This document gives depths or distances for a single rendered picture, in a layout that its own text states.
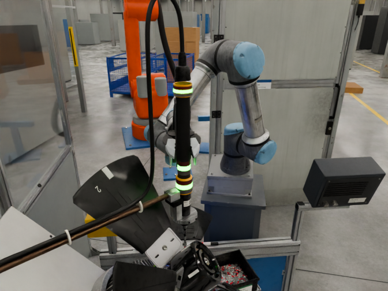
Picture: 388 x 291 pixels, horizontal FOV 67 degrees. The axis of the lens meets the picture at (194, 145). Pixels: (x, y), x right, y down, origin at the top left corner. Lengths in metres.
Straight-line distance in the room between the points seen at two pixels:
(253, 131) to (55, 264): 0.82
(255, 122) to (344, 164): 0.42
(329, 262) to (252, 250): 1.39
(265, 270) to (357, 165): 0.65
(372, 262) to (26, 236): 2.57
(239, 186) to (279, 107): 1.43
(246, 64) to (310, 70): 1.78
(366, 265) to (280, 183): 0.98
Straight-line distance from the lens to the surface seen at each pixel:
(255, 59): 1.06
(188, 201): 0.78
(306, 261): 2.70
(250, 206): 1.42
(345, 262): 2.80
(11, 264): 0.65
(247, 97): 1.12
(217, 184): 1.44
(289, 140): 2.90
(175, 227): 0.97
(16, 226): 0.85
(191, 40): 8.54
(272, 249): 1.47
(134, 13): 4.51
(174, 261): 0.80
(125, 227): 0.77
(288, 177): 3.09
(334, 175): 1.28
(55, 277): 0.84
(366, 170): 1.37
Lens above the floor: 1.79
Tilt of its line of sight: 23 degrees down
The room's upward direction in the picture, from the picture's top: straight up
